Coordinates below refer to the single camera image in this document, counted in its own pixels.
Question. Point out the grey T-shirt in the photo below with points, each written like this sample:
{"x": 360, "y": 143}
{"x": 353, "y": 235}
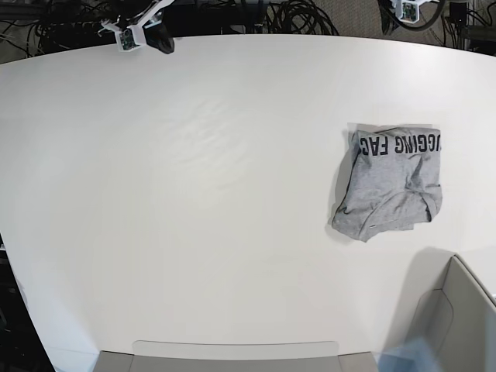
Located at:
{"x": 394, "y": 182}

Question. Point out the grey tray bottom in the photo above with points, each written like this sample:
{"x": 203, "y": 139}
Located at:
{"x": 162, "y": 356}

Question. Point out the grey bin right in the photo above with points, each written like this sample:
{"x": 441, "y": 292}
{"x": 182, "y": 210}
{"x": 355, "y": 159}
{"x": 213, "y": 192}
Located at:
{"x": 454, "y": 327}

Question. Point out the blue blurred object bottom right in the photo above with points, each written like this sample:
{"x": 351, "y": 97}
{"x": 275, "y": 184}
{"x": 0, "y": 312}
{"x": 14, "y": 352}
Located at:
{"x": 410, "y": 354}

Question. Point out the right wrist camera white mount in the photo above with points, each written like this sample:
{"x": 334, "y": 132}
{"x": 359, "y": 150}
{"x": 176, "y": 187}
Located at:
{"x": 129, "y": 20}

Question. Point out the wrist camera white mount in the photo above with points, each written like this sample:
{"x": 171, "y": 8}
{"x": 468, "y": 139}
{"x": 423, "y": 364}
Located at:
{"x": 407, "y": 11}
{"x": 129, "y": 20}

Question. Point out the black cable bundle background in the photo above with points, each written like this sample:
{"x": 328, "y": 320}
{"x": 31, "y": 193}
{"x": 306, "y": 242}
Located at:
{"x": 41, "y": 27}

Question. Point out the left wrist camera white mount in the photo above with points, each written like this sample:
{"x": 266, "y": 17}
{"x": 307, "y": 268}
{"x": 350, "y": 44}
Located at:
{"x": 407, "y": 11}

